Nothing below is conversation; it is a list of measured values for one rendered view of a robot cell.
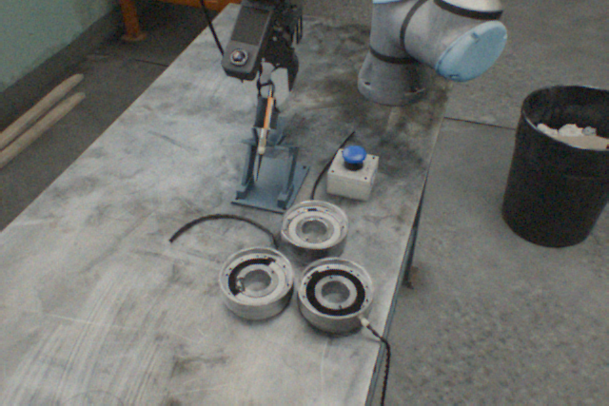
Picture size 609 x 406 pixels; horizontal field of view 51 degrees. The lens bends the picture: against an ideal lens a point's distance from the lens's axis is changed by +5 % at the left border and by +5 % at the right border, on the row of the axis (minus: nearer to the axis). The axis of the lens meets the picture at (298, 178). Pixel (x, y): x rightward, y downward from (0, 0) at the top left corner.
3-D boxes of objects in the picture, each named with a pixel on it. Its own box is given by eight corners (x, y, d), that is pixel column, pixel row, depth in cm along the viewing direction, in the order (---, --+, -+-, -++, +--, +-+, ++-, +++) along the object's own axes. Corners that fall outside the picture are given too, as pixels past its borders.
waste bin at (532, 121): (602, 268, 197) (657, 160, 169) (486, 241, 206) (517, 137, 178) (599, 197, 222) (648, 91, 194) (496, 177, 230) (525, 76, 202)
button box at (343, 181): (367, 202, 102) (369, 180, 99) (326, 193, 104) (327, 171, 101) (378, 172, 108) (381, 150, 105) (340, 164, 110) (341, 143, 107)
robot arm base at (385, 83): (367, 62, 137) (371, 20, 131) (436, 73, 133) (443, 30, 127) (349, 98, 126) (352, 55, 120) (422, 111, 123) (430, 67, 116)
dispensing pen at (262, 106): (243, 180, 95) (261, 72, 93) (251, 178, 99) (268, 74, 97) (256, 183, 94) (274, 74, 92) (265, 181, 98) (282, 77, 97)
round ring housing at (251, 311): (271, 336, 83) (271, 317, 80) (206, 306, 86) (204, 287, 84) (306, 280, 90) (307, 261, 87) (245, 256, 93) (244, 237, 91)
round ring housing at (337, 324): (282, 301, 87) (282, 282, 84) (335, 264, 92) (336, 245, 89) (333, 352, 81) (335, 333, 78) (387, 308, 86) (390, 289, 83)
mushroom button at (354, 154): (361, 183, 102) (363, 160, 99) (338, 178, 103) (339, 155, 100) (366, 168, 105) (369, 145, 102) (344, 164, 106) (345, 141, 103)
